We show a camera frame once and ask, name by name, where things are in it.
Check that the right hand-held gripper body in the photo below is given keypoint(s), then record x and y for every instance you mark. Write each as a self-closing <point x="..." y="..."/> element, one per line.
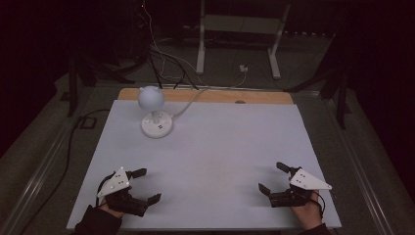
<point x="306" y="182"/>

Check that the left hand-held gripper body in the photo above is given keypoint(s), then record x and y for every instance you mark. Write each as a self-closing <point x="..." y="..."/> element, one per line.
<point x="114" y="186"/>

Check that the white round desk lamp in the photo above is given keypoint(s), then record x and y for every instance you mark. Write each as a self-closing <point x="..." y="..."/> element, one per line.
<point x="150" y="98"/>

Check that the person's left hand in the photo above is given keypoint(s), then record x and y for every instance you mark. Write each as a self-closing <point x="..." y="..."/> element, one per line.
<point x="109" y="210"/>

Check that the person's right hand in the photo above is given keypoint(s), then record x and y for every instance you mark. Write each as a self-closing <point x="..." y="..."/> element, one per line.
<point x="308" y="213"/>

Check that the pale grey table mat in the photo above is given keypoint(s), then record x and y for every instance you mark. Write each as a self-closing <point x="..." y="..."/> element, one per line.
<point x="212" y="156"/>

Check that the black square floor socket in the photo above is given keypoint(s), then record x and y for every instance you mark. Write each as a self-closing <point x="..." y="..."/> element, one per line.
<point x="88" y="122"/>

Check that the black tripod stand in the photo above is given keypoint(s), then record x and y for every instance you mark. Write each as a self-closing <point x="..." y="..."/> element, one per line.
<point x="72" y="91"/>
<point x="341" y="101"/>

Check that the white plug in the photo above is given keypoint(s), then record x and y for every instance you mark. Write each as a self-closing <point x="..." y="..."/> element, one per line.
<point x="243" y="68"/>

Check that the white metal stand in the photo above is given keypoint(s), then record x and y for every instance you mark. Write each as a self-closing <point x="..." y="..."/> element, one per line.
<point x="200" y="49"/>

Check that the metal floor rail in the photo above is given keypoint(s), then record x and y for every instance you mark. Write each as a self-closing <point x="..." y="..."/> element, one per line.
<point x="36" y="182"/>
<point x="362" y="176"/>

